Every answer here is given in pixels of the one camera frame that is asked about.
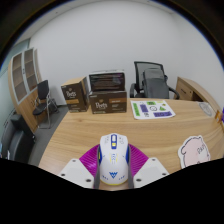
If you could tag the black visitor chair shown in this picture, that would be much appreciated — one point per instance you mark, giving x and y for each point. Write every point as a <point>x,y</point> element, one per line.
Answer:
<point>42,91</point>

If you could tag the small orange box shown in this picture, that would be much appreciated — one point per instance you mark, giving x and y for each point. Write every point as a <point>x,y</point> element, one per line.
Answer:
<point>218,116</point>

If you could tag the wide brown cardboard box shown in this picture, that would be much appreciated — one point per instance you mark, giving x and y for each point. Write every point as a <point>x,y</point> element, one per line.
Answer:
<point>108,103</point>

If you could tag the tall brown cardboard box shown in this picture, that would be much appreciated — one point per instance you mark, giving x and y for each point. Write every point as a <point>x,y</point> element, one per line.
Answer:
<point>74,96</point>

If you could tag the wooden shelf unit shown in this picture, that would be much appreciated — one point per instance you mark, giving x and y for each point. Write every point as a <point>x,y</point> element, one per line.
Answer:
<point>23,86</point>

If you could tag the white sticker sheet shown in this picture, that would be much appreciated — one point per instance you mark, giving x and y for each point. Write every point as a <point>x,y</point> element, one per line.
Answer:
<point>152,109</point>

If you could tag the black mesh office chair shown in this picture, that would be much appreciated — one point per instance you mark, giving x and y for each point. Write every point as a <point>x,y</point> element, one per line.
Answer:
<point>139,71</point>

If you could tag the black leather sofa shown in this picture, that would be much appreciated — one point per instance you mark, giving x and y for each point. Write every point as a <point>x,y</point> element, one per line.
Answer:
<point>15,141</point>

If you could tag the white blue yellow computer mouse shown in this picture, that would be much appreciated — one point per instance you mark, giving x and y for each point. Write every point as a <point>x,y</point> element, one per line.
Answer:
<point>113,160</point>

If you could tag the grey bag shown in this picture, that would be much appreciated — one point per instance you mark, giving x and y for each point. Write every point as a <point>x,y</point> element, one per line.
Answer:
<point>155,85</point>

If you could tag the pink pig-shaped mouse pad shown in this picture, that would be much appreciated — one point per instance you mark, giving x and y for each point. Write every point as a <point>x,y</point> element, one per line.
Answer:
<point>195,151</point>

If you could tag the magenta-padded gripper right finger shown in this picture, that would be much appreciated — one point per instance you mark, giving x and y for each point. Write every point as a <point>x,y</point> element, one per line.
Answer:
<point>140,161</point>

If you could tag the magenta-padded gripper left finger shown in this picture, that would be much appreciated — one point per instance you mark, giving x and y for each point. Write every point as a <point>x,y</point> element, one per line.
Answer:
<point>87,163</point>

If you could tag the black cardboard box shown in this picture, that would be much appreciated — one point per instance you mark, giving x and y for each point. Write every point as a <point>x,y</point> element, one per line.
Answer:
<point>107,81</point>

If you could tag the wooden side desk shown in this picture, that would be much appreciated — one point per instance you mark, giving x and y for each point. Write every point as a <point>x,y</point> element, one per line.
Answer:
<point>191,90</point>

